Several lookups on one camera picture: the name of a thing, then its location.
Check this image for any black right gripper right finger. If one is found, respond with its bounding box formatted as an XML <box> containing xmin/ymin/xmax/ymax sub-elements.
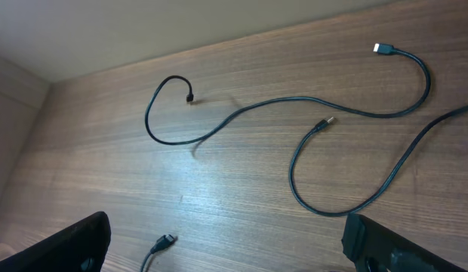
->
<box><xmin>341</xmin><ymin>214</ymin><xmax>463</xmax><ymax>272</ymax></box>

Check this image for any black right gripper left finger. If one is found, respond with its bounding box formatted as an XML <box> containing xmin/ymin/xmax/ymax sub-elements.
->
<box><xmin>0</xmin><ymin>212</ymin><xmax>111</xmax><ymax>272</ymax></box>

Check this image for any black blue usb cable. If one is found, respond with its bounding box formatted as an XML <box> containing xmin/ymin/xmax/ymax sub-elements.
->
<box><xmin>139</xmin><ymin>233</ymin><xmax>177</xmax><ymax>272</ymax></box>

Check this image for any thin black micro usb cable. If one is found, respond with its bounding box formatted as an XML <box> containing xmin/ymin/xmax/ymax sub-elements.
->
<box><xmin>288</xmin><ymin>104</ymin><xmax>468</xmax><ymax>218</ymax></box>

